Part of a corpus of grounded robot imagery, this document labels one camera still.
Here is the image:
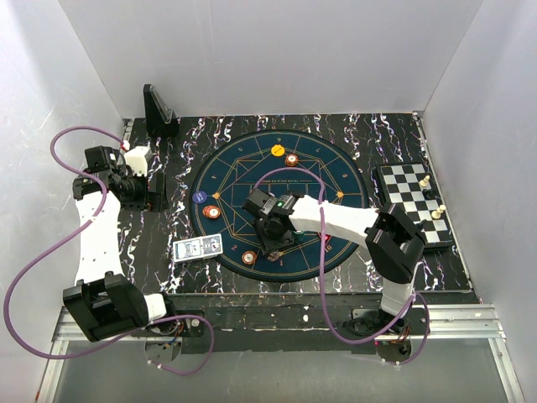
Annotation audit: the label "black card shoe stand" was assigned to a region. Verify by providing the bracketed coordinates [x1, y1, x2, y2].
[143, 84, 180, 138]

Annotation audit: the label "round blue poker mat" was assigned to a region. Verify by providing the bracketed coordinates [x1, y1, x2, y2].
[189, 131, 369, 282]

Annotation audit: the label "blue white chip stack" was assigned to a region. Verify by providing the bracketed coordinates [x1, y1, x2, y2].
[266, 251, 281, 262]

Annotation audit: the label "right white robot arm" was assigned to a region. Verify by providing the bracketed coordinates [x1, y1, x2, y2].
[242, 188, 426, 334]

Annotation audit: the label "red yellow chips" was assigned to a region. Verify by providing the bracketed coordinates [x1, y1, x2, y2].
[285, 154, 299, 167]
[202, 205, 221, 219]

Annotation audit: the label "purple cable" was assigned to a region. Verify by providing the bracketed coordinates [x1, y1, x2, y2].
[3, 127, 216, 377]
[251, 167, 431, 367]

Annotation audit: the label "purple small blind button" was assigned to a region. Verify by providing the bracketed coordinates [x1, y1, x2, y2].
[191, 191, 208, 204]

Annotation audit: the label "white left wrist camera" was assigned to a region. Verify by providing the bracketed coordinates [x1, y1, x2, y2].
[124, 146, 153, 176]

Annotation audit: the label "red yellow chip stack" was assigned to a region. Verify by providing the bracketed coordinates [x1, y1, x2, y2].
[242, 250, 257, 265]

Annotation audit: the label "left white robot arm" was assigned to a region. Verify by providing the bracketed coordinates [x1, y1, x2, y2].
[63, 146, 179, 342]

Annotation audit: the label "black white chessboard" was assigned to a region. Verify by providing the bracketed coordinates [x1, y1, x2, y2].
[376, 162, 454, 250]

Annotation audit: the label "yellow round dealer button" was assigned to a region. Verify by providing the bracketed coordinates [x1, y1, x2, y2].
[271, 144, 285, 157]

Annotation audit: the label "red black triangle marker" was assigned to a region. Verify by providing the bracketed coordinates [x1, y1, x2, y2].
[324, 235, 332, 252]

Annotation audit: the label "aluminium frame rail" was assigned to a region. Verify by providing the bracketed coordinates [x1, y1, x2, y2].
[36, 305, 524, 402]

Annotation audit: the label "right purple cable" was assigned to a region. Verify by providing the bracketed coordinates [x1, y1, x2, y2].
[251, 167, 431, 367]

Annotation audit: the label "black chess piece upper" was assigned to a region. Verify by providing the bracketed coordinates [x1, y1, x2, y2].
[424, 190, 438, 200]

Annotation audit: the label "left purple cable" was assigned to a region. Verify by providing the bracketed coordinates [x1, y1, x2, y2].
[3, 127, 216, 377]

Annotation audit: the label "white chess piece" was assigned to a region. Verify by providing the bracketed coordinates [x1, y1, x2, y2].
[431, 205, 446, 220]
[420, 175, 430, 189]

